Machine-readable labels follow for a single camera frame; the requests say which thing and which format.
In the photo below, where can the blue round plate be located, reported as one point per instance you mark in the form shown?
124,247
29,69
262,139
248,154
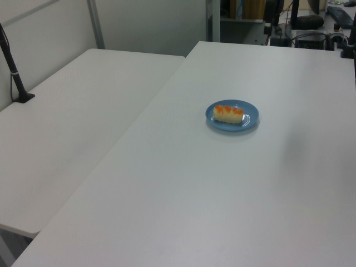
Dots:
251,114

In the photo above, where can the black clamp stand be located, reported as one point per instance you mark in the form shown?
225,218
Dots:
347,50

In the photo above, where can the black computer keyboard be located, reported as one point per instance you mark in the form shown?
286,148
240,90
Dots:
340,16

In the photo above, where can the black electronics box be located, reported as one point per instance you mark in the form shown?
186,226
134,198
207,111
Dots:
310,41

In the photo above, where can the black vertical monitor pole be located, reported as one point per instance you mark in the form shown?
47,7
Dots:
294,12

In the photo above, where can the dark padded wrist rest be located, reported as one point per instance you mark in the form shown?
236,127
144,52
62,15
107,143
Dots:
310,21

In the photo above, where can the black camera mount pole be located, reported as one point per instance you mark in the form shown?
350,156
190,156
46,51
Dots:
17,80

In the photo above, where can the brown cardboard box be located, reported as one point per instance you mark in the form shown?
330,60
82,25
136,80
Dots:
250,9

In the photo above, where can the bread loaf with orange topping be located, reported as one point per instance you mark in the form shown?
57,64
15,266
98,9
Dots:
226,116

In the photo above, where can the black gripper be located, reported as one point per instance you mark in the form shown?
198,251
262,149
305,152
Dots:
272,11

